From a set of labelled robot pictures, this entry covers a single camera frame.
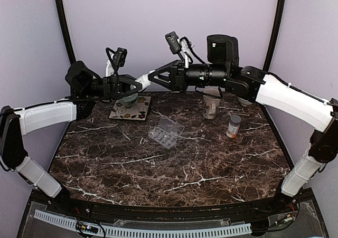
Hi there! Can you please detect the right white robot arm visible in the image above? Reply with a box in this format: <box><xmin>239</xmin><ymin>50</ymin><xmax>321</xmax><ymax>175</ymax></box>
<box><xmin>148</xmin><ymin>34</ymin><xmax>337</xmax><ymax>214</ymax></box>

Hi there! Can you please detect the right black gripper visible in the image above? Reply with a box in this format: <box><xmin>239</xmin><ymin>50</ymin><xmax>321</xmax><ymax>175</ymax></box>
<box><xmin>148</xmin><ymin>59</ymin><xmax>229</xmax><ymax>93</ymax></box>

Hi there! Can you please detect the clear plastic pill organizer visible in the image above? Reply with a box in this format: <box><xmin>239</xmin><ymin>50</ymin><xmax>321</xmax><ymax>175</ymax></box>
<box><xmin>148</xmin><ymin>116</ymin><xmax>184</xmax><ymax>149</ymax></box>

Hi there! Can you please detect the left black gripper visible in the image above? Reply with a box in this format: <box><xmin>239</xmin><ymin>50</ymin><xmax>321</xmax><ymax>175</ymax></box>
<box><xmin>83</xmin><ymin>74</ymin><xmax>148</xmax><ymax>100</ymax></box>

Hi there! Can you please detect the small white pill bottle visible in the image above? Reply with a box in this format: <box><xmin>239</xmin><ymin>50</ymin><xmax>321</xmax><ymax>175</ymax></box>
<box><xmin>135</xmin><ymin>74</ymin><xmax>152</xmax><ymax>91</ymax></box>

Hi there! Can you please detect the green ceramic bowl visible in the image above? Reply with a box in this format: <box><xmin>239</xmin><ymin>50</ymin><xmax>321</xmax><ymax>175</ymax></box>
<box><xmin>238</xmin><ymin>97</ymin><xmax>252</xmax><ymax>107</ymax></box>
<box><xmin>118</xmin><ymin>93</ymin><xmax>138</xmax><ymax>107</ymax></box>

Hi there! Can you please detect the left black frame post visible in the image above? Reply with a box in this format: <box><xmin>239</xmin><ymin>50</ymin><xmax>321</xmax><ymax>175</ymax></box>
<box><xmin>55</xmin><ymin>0</ymin><xmax>76</xmax><ymax>64</ymax></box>

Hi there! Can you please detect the white slotted cable duct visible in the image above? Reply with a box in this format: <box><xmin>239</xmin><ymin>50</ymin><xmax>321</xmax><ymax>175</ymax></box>
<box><xmin>33</xmin><ymin>210</ymin><xmax>252</xmax><ymax>237</ymax></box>

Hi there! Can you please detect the right black frame post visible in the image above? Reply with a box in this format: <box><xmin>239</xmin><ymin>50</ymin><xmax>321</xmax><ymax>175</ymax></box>
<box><xmin>263</xmin><ymin>0</ymin><xmax>286</xmax><ymax>71</ymax></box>

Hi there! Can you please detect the orange pill bottle grey cap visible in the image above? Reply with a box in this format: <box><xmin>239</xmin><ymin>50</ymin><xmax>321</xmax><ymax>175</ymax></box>
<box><xmin>226</xmin><ymin>115</ymin><xmax>241</xmax><ymax>138</ymax></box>

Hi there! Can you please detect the beige ceramic mug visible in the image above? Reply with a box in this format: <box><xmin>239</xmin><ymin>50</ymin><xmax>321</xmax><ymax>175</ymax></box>
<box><xmin>203</xmin><ymin>88</ymin><xmax>222</xmax><ymax>120</ymax></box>

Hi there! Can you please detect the black frame post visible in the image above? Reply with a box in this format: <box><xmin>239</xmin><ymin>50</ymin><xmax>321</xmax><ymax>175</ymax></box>
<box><xmin>263</xmin><ymin>0</ymin><xmax>286</xmax><ymax>71</ymax></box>
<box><xmin>55</xmin><ymin>0</ymin><xmax>76</xmax><ymax>64</ymax></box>

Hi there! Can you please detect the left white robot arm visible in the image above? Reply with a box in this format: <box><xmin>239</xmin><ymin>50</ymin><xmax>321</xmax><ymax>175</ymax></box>
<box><xmin>1</xmin><ymin>61</ymin><xmax>151</xmax><ymax>215</ymax></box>

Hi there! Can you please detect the floral square plate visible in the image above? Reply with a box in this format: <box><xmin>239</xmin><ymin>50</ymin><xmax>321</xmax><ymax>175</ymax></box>
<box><xmin>108</xmin><ymin>96</ymin><xmax>151</xmax><ymax>121</ymax></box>

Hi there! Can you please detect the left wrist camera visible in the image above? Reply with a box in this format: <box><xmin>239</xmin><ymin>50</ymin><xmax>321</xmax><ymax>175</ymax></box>
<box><xmin>105</xmin><ymin>47</ymin><xmax>127</xmax><ymax>77</ymax></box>

